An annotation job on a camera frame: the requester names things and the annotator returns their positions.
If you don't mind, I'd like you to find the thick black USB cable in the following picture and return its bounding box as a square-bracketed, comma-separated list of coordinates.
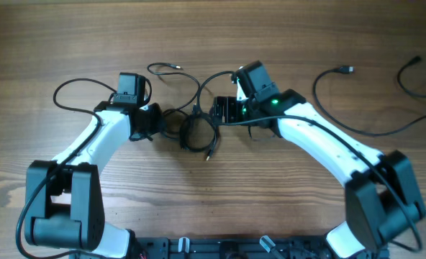
[160, 104, 221, 162]

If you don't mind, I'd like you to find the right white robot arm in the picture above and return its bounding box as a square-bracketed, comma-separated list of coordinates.
[209, 90, 426, 258]

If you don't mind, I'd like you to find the black cable with plug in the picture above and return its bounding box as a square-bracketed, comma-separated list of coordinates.
[312, 55, 426, 138]

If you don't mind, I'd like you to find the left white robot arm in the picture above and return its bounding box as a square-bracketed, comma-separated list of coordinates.
[16, 101, 163, 258]

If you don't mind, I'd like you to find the right white gripper handle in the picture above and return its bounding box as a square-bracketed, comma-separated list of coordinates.
[231, 74, 248, 102]

